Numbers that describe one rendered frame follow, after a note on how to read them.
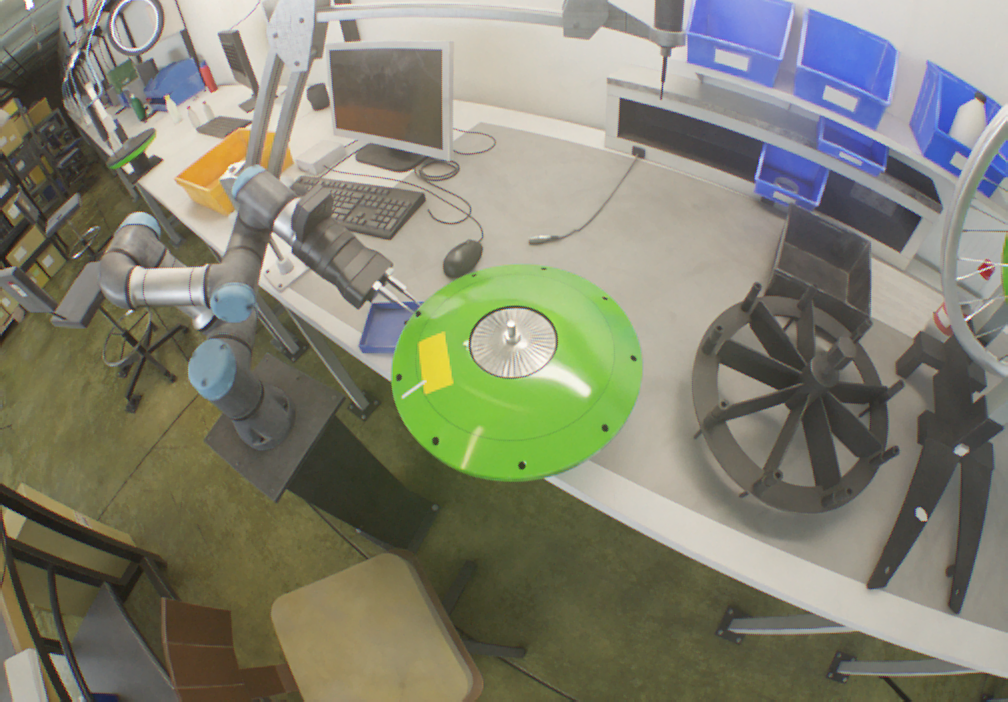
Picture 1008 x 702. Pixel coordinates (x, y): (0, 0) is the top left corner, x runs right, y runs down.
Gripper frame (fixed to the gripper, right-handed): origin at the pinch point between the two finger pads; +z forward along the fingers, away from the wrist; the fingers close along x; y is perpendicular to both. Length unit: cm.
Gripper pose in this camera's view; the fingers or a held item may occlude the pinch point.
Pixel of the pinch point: (417, 309)
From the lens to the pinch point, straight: 57.4
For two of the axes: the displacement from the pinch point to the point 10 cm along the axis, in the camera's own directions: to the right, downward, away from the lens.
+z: 7.7, 6.1, 1.7
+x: -4.6, 7.3, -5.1
